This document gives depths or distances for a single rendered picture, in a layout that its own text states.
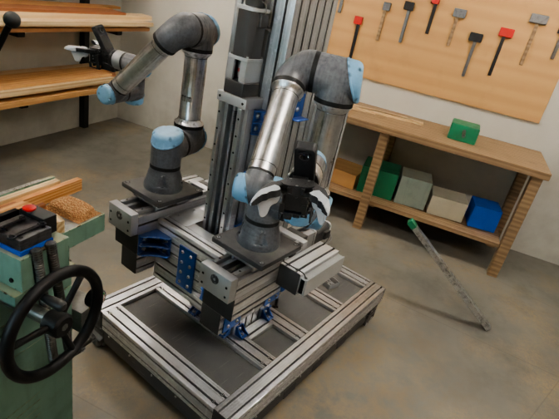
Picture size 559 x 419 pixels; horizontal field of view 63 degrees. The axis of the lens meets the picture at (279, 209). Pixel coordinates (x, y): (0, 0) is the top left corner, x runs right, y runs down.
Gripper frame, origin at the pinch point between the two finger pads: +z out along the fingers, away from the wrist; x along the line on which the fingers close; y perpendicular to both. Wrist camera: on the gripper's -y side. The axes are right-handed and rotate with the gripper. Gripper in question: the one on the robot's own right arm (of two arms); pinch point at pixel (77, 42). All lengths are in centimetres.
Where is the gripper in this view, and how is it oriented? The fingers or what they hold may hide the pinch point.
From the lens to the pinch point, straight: 219.1
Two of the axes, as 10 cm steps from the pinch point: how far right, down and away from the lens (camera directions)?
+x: 4.1, -4.5, 7.9
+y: -1.3, 8.3, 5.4
